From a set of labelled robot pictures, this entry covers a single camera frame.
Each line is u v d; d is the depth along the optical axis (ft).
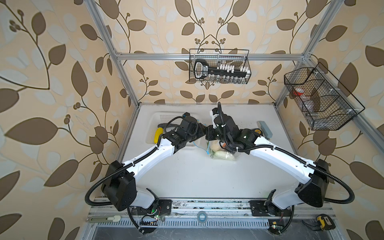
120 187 1.35
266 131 3.26
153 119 3.34
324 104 2.41
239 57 2.99
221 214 2.42
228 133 1.76
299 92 2.65
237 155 2.89
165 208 2.46
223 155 2.86
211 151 2.84
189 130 2.04
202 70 2.77
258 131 3.33
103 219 2.35
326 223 2.23
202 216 2.37
